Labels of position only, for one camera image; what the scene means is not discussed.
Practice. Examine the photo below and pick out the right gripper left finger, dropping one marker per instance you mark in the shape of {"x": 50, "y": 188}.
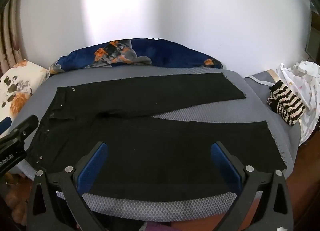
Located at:
{"x": 73, "y": 183}

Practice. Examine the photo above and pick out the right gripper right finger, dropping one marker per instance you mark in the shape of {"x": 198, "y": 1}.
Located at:
{"x": 274, "y": 211}

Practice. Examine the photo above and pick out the black pants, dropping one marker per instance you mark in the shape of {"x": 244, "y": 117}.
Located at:
{"x": 150, "y": 159}

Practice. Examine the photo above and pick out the white floral pillow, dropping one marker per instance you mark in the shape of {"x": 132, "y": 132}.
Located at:
{"x": 18, "y": 84}

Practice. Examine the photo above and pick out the grey mesh mattress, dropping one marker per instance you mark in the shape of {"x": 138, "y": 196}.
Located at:
{"x": 252, "y": 109}

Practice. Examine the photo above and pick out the brown patterned curtain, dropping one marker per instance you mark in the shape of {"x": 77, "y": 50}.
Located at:
{"x": 10, "y": 43}

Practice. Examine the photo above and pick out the black white striped knit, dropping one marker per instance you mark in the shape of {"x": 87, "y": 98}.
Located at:
{"x": 285, "y": 103}

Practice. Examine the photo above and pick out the white patterned cloth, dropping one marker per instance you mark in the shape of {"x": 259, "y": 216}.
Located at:
{"x": 303, "y": 79}

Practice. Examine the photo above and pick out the dark monitor screen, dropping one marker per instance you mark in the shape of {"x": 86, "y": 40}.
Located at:
{"x": 312, "y": 47}

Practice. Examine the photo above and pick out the navy floral blanket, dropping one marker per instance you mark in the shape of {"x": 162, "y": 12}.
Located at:
{"x": 137, "y": 51}

